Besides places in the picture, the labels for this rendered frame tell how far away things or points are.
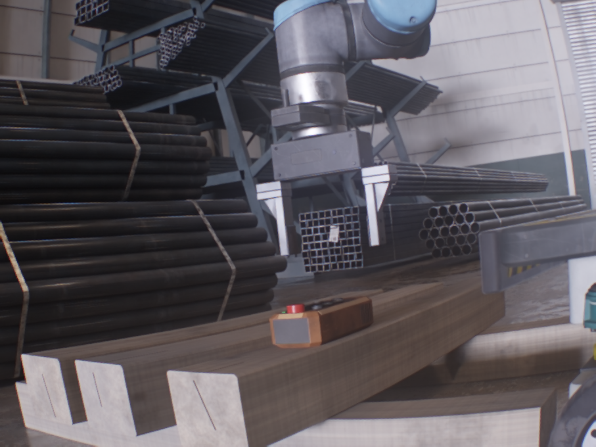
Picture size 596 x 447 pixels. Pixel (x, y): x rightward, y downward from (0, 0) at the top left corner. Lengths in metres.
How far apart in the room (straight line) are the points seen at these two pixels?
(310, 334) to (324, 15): 0.43
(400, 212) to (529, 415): 6.20
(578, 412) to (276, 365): 0.38
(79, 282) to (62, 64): 10.30
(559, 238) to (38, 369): 0.75
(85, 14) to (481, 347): 7.48
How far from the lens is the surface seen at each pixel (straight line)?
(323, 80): 1.05
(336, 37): 1.07
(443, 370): 1.53
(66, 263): 2.01
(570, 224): 0.55
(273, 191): 1.10
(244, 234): 2.67
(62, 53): 12.24
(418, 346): 1.21
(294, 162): 1.07
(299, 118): 1.00
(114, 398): 0.95
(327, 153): 1.05
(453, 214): 5.85
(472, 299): 1.47
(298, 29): 1.07
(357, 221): 6.28
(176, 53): 7.37
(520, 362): 1.48
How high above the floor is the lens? 0.33
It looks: 3 degrees up
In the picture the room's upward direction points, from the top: 6 degrees counter-clockwise
